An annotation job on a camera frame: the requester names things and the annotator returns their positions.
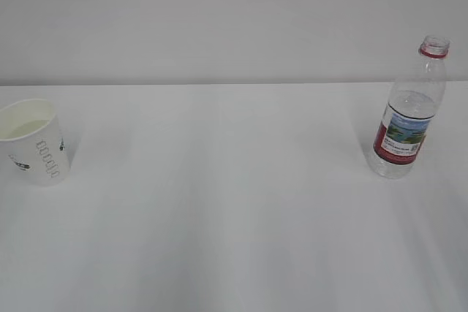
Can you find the clear plastic water bottle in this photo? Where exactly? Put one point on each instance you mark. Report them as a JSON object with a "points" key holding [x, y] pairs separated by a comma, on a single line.
{"points": [[412, 104]]}

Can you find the white paper cup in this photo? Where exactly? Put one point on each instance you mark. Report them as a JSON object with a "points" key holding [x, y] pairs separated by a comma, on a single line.
{"points": [[31, 137]]}

